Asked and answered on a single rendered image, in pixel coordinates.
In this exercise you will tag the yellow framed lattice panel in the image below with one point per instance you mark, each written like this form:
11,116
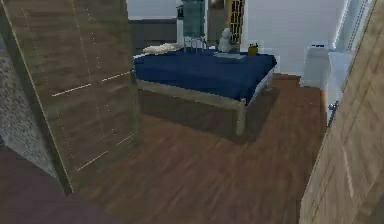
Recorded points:
236,20

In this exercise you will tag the teal chair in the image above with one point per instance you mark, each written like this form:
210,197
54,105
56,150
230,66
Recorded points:
194,23

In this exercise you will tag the white bin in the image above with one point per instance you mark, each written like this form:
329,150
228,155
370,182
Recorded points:
316,65

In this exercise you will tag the light wooden room door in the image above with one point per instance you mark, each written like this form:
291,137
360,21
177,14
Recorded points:
353,140

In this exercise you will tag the dark grey low cabinet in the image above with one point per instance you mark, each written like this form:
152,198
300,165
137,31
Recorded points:
153,31

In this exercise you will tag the grey laptop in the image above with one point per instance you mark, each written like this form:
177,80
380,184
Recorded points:
230,56

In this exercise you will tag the yellow round object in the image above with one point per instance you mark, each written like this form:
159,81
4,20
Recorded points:
253,49

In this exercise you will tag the blue covered bed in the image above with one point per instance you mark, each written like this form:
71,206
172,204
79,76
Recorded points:
203,71

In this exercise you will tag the brown wooden cupboard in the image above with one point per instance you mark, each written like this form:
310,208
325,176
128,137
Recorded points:
80,83

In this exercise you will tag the cream pillow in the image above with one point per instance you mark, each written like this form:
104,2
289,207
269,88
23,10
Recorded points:
161,48

